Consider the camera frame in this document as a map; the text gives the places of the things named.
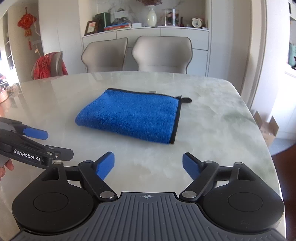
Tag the white sideboard cabinet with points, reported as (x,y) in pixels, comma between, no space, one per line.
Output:
(200,43)

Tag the red chinese knot ornament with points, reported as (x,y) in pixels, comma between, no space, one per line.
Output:
(26,21)

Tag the alarm clock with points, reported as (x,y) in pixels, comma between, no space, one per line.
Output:
(197,23)

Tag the glass jar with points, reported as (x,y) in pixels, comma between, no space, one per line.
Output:
(171,17)

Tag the beige chair right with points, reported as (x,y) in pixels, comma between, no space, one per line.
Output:
(163,54)

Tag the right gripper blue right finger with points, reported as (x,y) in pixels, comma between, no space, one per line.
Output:
(203,175)

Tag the beige chair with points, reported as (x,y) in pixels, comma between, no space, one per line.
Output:
(163,54)
(105,56)

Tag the white vase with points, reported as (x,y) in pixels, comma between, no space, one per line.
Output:
(151,17)

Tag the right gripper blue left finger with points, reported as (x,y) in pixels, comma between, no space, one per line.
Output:
(93,175)

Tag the blue and grey towel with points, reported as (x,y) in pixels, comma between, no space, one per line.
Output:
(147,116)

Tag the chair with red cloth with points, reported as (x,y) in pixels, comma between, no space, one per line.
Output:
(50,65)

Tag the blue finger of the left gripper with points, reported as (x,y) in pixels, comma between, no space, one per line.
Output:
(41,153)
(30,131)

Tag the cardboard box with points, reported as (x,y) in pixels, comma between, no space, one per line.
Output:
(269,130)

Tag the person's hand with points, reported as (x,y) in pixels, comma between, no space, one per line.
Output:
(7,166)

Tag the stack of books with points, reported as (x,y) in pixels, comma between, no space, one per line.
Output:
(118,26)

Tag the beige chair left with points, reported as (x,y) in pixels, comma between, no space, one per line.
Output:
(105,56)

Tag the green box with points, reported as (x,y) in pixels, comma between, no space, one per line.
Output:
(103,21)

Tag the framed picture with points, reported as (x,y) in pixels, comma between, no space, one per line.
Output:
(91,27)

